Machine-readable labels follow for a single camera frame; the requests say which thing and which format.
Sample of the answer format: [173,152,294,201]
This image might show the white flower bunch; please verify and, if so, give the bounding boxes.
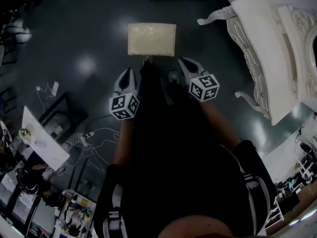
[18,128,32,143]

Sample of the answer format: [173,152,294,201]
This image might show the white power adapter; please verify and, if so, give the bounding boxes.
[36,81,60,96]

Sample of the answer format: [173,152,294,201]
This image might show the white tangled floor cables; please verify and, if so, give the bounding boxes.
[71,127,120,173]

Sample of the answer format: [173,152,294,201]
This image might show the person's right forearm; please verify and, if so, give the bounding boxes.
[202,100,241,153]

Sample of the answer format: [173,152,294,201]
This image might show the person's left forearm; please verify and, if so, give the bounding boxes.
[112,119,136,168]

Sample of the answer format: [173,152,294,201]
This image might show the person's black clothed body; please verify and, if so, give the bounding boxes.
[94,60,277,238]

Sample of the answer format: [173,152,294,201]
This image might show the person's right white harness strap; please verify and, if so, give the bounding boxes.
[244,174,270,235]

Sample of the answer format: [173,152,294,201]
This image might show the cream floral upholstered stool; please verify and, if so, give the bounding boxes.
[127,23,177,57]

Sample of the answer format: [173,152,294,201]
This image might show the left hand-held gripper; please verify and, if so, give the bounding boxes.
[109,67,140,120]

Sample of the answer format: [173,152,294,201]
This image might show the person's white harness strap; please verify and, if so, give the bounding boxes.
[104,184,124,238]
[244,174,270,235]

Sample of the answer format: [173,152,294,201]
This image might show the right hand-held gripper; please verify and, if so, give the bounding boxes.
[178,57,220,102]

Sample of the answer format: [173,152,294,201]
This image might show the white ornate dressing table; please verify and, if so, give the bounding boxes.
[197,0,317,126]

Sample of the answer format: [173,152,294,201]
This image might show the person's left white harness strap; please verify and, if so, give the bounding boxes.
[104,184,124,238]

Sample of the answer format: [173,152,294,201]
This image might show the black metal frame stand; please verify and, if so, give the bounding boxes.
[38,92,89,143]

